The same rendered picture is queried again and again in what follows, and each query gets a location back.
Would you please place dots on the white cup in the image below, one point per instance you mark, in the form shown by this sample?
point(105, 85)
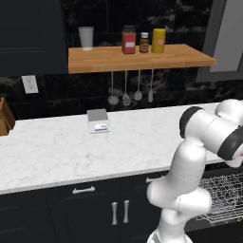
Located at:
point(86, 38)

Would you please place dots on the hanging metal utensil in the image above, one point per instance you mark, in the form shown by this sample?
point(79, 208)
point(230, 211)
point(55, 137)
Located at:
point(150, 95)

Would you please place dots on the hanging metal ladle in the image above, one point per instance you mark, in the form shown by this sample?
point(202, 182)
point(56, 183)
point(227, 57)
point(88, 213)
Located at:
point(113, 100)

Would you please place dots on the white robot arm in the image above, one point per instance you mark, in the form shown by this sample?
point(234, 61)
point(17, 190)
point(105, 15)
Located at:
point(190, 164)

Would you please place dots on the grey kitchen scale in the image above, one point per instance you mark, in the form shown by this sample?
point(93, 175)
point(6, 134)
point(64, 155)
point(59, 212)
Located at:
point(98, 118)

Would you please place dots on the yellow jar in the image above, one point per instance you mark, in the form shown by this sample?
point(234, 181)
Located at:
point(158, 41)

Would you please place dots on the grey window frame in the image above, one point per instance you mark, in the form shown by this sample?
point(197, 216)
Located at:
point(209, 47)

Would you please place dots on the white wall outlet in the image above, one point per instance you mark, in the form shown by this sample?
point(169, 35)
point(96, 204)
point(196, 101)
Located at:
point(30, 84)

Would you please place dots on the small dark bottle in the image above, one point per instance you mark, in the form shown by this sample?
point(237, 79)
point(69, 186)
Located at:
point(144, 44)

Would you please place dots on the dark cupboard door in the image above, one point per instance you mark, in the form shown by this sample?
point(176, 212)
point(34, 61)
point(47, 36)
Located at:
point(91, 221)
point(139, 218)

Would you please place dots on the dark dishwasher door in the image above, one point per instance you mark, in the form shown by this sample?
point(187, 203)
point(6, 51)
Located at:
point(215, 234)

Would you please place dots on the wooden wall shelf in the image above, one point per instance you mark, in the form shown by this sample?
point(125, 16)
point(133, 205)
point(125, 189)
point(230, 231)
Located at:
point(126, 60)

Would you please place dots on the dark dishwasher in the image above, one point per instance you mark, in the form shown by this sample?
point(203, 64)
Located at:
point(221, 167)

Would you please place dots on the dark drawer front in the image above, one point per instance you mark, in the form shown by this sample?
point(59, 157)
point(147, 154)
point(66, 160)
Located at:
point(133, 183)
point(104, 190)

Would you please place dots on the red spice jar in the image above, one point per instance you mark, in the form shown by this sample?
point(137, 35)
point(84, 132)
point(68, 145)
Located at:
point(128, 42)

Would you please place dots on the dark base cupboard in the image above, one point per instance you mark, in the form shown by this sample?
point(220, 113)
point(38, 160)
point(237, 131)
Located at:
point(25, 218)

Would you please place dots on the wooden knife block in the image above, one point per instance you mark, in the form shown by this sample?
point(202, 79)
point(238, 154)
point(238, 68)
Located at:
point(4, 120)

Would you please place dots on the dark upper cupboard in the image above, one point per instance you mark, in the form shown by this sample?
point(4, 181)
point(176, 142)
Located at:
point(31, 38)

